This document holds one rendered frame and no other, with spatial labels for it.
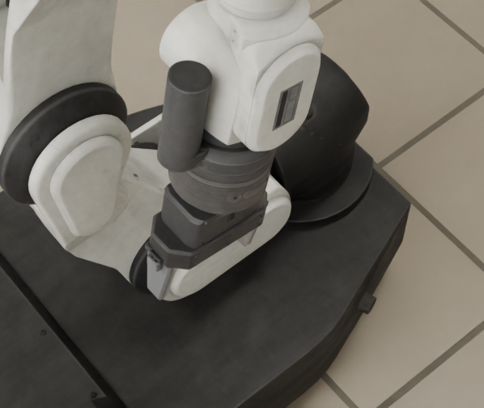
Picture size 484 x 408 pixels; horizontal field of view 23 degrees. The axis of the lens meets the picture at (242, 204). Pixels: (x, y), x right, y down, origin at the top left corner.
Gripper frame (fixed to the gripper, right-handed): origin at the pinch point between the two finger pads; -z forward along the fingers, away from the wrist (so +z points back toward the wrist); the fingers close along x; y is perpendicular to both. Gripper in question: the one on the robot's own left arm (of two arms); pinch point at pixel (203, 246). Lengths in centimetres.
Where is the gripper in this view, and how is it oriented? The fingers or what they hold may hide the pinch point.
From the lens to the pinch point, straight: 112.1
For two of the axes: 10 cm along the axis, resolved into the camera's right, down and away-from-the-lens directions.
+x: -7.5, 4.5, -4.9
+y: 6.5, 6.5, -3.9
